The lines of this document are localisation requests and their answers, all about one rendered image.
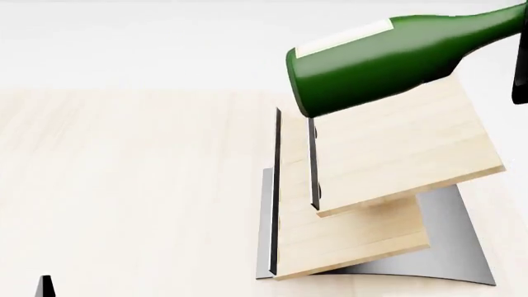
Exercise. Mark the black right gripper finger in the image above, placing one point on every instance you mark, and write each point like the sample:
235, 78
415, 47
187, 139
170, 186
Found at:
520, 68

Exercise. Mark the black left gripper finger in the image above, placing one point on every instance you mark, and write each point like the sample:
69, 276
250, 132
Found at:
45, 287

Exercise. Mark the green glass wine bottle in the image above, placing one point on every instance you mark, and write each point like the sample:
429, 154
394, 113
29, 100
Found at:
371, 62

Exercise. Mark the wooden two-tier rack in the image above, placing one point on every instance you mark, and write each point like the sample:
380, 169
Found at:
371, 173

